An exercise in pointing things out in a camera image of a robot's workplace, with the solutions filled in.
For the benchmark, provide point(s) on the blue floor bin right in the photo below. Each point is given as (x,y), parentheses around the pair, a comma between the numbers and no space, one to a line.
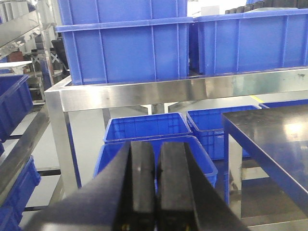
(206,125)

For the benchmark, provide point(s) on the dark steel table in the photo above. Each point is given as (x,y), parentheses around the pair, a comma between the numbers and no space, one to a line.
(277,139)

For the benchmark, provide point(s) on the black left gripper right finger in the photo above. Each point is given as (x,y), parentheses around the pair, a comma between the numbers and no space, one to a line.
(186,200)

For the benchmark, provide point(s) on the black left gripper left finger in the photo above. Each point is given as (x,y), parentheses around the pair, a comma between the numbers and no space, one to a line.
(120,198)

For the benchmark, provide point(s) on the left steel shelf rack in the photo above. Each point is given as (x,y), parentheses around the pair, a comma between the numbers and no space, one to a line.
(14,162)

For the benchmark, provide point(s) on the large blue bin on rack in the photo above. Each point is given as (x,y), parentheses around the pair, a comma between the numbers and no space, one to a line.
(127,51)

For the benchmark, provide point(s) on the blue bin left shelf upper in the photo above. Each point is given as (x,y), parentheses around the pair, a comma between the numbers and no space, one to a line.
(15,103)

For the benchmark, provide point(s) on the blue bin left shelf lower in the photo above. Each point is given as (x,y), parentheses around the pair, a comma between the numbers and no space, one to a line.
(11,212)

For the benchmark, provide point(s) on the blue floor bin middle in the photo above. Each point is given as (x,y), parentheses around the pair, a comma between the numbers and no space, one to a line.
(137,128)

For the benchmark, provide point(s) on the blue bin stacked on top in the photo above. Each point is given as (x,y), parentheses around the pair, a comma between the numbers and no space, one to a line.
(77,12)

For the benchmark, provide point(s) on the blue bin right on rack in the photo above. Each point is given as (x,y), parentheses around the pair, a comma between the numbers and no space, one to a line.
(251,41)

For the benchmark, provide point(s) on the stainless steel rack frame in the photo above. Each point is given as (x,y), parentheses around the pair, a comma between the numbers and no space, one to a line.
(64,97)

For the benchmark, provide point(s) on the blue bin shelf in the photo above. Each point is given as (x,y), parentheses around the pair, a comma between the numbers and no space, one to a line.
(15,103)
(11,212)

